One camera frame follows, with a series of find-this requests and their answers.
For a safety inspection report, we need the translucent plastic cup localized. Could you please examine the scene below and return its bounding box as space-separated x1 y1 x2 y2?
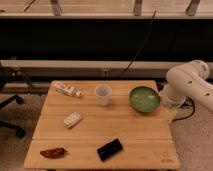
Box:
95 84 111 106

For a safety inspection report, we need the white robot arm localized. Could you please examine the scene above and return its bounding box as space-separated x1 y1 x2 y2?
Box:
160 60 213 112

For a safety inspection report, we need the black rectangular block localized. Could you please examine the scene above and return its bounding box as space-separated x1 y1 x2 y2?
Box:
97 138 123 161

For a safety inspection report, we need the red chili pepper toy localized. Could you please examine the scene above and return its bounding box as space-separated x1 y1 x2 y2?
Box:
40 148 67 159

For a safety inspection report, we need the green ceramic bowl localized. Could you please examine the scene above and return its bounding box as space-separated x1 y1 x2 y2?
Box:
129 86 161 113

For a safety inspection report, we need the black floor cable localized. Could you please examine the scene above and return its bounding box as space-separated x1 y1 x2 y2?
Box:
173 97 197 122

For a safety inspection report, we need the black hanging cable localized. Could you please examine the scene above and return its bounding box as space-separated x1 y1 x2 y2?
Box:
119 9 158 77

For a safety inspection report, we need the white sponge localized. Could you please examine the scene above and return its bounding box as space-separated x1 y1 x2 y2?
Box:
63 112 82 128

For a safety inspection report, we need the black office chair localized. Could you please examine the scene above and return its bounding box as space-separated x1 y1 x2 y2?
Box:
0 62 27 139

